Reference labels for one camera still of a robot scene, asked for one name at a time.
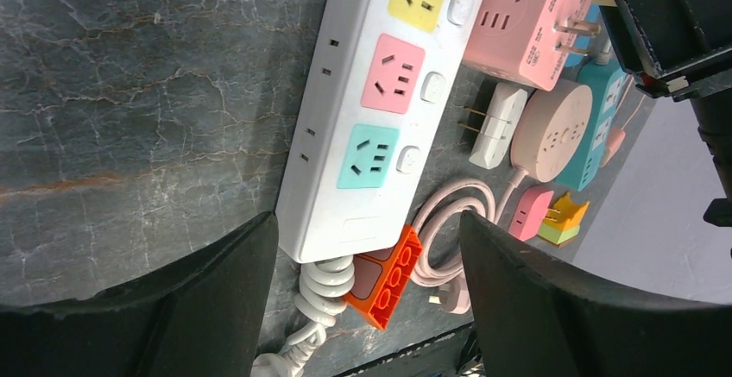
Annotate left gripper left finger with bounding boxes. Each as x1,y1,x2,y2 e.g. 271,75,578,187
1,212,278,376

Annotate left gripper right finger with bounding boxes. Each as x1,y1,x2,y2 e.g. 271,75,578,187
459,211,731,376

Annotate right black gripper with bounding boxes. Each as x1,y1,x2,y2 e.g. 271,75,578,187
601,0,731,227

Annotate pink adapter plug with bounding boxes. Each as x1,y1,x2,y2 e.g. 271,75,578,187
508,185,558,242

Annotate pink adapter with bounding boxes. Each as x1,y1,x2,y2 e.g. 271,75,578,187
463,0,601,91

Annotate pink round socket with cable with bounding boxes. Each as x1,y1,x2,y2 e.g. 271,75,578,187
410,79,592,315

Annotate white long power strip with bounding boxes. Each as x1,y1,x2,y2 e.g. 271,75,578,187
252,0,481,376

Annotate blue adapter plug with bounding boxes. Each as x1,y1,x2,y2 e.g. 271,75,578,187
565,3,600,68

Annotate teal power strip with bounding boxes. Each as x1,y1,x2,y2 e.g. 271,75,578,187
555,59,626,191

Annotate orange green lego stack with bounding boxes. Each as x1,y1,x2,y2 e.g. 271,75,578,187
538,192,590,247

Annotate red lego brick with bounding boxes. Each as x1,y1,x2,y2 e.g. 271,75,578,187
344,224,422,330

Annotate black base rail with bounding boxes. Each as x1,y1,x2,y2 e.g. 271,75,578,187
339,323,482,377

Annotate salmon charger with thin cable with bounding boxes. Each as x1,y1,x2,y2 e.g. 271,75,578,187
600,78,645,167

